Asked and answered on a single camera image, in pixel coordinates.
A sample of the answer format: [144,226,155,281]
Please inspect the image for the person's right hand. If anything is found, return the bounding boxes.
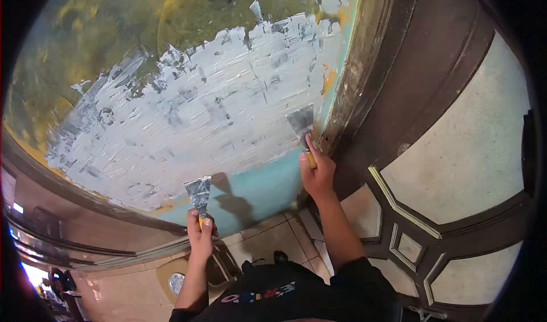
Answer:
[299,134,337,200]

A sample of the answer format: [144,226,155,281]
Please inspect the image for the person's left hand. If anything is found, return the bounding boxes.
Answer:
[187,208,219,259]

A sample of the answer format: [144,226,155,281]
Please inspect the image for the person's left fingers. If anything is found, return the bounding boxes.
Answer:
[187,208,201,237]

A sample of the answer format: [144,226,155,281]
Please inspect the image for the person's right index finger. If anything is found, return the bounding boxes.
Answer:
[305,134,322,157]

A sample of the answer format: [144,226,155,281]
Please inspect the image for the person's right fingers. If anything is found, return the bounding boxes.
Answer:
[318,152,337,178]

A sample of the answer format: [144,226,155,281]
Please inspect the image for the putty knife with yellow handle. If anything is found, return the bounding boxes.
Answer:
[285,104,319,170]
[184,176,213,231]

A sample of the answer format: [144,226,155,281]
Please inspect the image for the round silver object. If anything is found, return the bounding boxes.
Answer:
[168,273,185,297]

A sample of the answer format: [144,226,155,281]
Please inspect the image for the person's legs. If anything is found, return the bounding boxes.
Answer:
[240,250,296,276]

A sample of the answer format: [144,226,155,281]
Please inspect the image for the person's body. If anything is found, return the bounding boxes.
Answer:
[169,257,403,322]

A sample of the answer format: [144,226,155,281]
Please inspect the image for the brown door with glass panels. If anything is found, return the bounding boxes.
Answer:
[314,0,540,322]

